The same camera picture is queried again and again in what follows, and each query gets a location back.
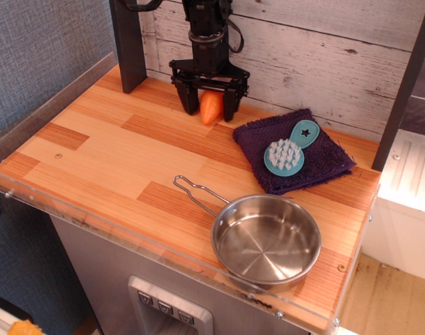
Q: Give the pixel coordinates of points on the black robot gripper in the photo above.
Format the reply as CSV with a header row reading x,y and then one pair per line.
x,y
210,68

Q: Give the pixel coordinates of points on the orange carrot toy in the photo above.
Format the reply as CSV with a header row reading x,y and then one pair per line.
x,y
211,106

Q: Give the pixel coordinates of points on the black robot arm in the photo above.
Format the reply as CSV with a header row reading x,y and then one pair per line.
x,y
209,17

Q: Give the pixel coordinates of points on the grey toy fridge cabinet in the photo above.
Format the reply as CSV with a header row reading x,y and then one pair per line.
x,y
104,267

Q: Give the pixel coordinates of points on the teal scrub brush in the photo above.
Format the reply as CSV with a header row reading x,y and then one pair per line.
x,y
285,157

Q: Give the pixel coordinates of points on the purple folded towel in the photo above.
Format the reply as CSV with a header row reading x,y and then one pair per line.
x,y
324,159

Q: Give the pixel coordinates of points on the silver dispenser button panel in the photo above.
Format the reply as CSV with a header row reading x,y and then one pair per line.
x,y
159,311

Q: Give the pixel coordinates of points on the dark grey left post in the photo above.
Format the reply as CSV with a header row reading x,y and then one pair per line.
x,y
130,51

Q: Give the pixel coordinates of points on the dark grey post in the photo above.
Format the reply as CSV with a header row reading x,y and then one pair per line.
x,y
410,77
130,51

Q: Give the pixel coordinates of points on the steel pan with wire handle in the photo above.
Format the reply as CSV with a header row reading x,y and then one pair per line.
x,y
264,241

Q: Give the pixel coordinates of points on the dark grey right post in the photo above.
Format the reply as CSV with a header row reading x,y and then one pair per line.
x,y
410,77

